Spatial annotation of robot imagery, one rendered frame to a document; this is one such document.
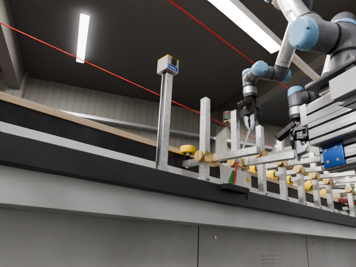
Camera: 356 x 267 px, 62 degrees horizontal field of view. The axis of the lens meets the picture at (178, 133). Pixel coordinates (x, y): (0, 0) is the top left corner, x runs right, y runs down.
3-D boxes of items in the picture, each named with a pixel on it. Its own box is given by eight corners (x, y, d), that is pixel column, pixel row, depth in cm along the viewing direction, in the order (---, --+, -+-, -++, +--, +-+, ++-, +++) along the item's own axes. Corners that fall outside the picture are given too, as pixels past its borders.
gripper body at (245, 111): (263, 116, 162) (261, 96, 166) (254, 112, 156) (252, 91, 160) (250, 119, 167) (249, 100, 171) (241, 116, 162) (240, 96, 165)
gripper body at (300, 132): (306, 137, 132) (304, 112, 136) (288, 140, 138) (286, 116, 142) (314, 141, 137) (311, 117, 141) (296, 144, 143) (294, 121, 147)
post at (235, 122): (241, 197, 150) (239, 110, 166) (237, 196, 148) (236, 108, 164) (236, 197, 152) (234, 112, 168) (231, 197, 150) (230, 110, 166)
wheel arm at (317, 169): (343, 169, 193) (342, 163, 194) (341, 168, 190) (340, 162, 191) (273, 177, 227) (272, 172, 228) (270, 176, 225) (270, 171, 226)
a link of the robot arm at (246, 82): (245, 66, 165) (239, 73, 173) (246, 83, 161) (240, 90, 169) (258, 68, 166) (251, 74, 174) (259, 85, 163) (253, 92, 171)
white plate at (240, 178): (251, 192, 156) (251, 174, 159) (221, 185, 139) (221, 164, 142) (251, 192, 156) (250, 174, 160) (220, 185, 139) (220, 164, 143)
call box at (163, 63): (178, 75, 133) (179, 60, 136) (166, 69, 129) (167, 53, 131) (168, 80, 138) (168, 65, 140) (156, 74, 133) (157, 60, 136)
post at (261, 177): (267, 206, 165) (263, 125, 181) (264, 205, 163) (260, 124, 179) (261, 206, 168) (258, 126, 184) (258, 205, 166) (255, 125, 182)
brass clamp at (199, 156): (221, 165, 142) (221, 155, 144) (202, 160, 133) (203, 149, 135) (211, 167, 146) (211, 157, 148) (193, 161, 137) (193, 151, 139)
